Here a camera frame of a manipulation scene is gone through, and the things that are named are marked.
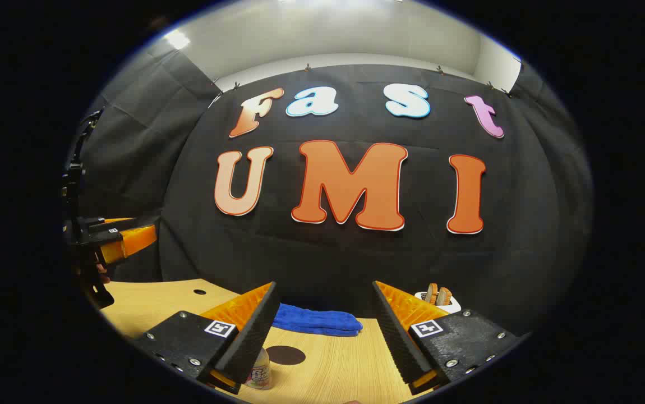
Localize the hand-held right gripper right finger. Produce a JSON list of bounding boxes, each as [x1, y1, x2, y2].
[[372, 281, 531, 396]]

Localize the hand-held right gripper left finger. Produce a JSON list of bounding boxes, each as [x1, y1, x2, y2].
[[132, 282, 281, 395]]

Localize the dark round coaster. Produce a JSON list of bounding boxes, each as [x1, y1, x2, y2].
[[265, 345, 307, 366]]

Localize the silver water bottle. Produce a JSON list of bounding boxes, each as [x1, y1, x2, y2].
[[244, 347, 273, 391]]

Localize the blue towel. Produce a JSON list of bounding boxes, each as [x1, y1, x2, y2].
[[272, 303, 363, 337]]

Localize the black backdrop cloth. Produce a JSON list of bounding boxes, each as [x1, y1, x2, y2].
[[67, 48, 595, 337]]

